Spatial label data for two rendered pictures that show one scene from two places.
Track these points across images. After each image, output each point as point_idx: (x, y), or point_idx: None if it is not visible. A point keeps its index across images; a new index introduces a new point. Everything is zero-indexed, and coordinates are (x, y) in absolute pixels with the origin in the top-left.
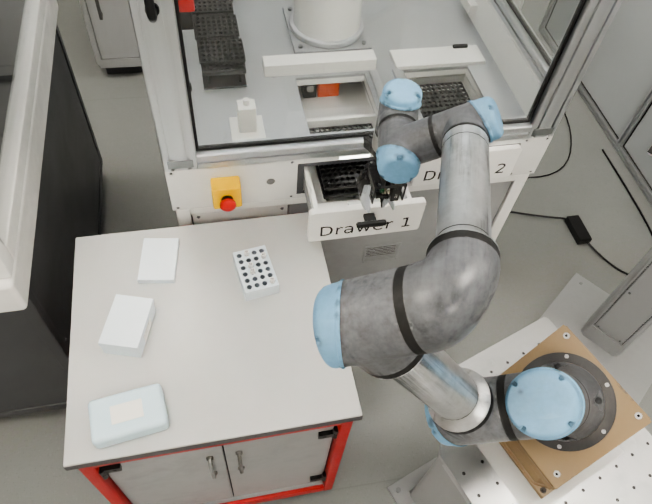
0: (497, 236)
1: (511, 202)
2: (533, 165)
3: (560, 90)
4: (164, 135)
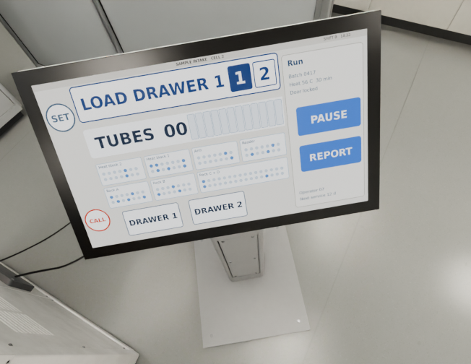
0: (87, 355)
1: (47, 362)
2: None
3: None
4: None
